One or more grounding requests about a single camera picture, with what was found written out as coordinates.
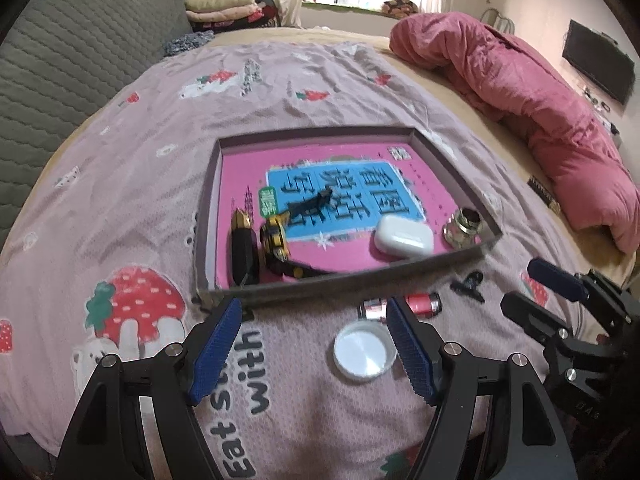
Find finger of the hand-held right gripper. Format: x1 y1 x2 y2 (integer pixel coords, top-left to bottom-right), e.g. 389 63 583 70
500 291 609 377
527 258 634 332

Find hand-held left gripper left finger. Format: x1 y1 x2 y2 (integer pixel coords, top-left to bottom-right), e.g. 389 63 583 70
52 297 244 480

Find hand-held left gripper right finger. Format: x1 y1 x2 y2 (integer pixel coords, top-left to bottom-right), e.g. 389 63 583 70
385 296 578 480

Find white plastic cap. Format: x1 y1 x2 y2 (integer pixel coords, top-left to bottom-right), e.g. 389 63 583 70
333 321 399 380

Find red and black lighter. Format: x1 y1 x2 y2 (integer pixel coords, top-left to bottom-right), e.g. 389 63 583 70
404 291 444 317

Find white pill bottle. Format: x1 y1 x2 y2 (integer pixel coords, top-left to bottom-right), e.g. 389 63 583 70
357 298 389 324

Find grey cardboard box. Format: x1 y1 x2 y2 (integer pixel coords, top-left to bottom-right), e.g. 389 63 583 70
192 126 503 307

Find black and gold lighter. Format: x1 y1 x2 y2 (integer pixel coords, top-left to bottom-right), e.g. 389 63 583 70
229 208 261 288

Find small glass jar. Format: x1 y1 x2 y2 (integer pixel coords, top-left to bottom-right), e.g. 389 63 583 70
441 206 484 250

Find white earbuds case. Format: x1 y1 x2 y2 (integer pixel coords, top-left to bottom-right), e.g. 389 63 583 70
374 215 435 261

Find yellow toy watch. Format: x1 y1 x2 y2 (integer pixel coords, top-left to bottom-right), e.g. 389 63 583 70
259 210 341 279

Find pink book with blue title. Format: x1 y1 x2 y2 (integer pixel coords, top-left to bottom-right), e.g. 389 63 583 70
215 142 483 291

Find pink quilt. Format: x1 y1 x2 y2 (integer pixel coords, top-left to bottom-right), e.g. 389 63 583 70
389 11 636 255

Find lilac printed blanket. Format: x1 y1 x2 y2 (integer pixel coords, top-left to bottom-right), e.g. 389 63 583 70
0 40 561 480

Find metal chair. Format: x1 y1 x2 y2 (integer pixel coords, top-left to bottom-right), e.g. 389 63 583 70
482 7 516 34

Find dark floral cloth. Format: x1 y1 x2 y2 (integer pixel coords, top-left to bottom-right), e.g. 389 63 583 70
164 31 215 59

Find grey quilted headboard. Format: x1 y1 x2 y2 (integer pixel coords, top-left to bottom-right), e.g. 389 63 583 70
0 0 194 246

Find pink and red folded clothes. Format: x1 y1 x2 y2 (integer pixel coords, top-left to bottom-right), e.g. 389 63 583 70
190 2 281 34

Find beige folded blanket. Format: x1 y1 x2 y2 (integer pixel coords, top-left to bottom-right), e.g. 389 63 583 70
185 0 259 22

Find wall-mounted black television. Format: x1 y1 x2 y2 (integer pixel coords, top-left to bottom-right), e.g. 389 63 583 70
561 19 636 106

